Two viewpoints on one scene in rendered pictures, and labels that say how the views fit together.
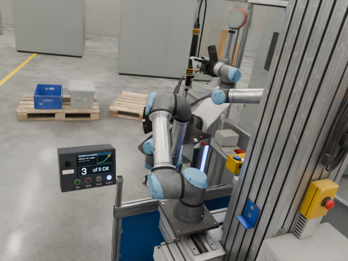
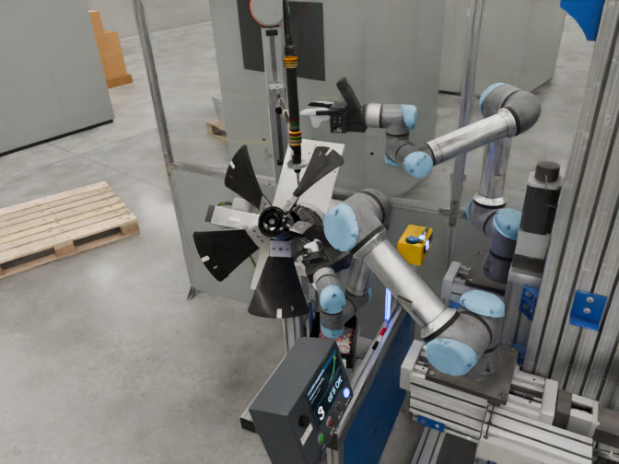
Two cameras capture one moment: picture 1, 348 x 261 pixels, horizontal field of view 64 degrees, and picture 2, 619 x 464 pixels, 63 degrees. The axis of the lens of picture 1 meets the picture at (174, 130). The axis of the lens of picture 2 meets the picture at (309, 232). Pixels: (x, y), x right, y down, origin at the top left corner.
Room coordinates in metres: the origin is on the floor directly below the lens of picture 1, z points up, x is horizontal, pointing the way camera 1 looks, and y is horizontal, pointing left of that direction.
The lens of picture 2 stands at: (0.42, 0.85, 2.13)
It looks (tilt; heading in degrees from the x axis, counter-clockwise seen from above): 30 degrees down; 326
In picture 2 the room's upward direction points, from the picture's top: 3 degrees counter-clockwise
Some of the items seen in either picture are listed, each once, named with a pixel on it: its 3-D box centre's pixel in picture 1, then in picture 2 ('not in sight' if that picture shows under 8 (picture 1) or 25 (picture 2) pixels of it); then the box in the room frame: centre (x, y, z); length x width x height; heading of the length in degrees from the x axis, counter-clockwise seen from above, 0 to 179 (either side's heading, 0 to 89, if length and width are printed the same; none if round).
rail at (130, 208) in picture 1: (184, 198); (381, 344); (1.44, -0.13, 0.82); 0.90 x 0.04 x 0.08; 119
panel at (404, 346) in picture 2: (175, 240); (379, 412); (1.44, -0.13, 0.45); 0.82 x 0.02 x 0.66; 119
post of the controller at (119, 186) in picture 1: (118, 191); not in sight; (1.24, 0.25, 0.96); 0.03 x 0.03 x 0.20; 29
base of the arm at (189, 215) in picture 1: (189, 204); (475, 348); (1.06, -0.13, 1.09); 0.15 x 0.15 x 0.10
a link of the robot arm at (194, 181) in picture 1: (192, 185); (479, 318); (1.06, -0.12, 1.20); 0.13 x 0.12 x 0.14; 105
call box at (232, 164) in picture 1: (240, 163); (414, 245); (1.63, -0.47, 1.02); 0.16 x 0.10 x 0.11; 119
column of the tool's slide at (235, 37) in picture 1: (212, 127); (285, 208); (2.45, -0.36, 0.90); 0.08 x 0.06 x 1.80; 64
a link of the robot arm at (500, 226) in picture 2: not in sight; (508, 231); (1.29, -0.57, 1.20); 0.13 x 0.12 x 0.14; 160
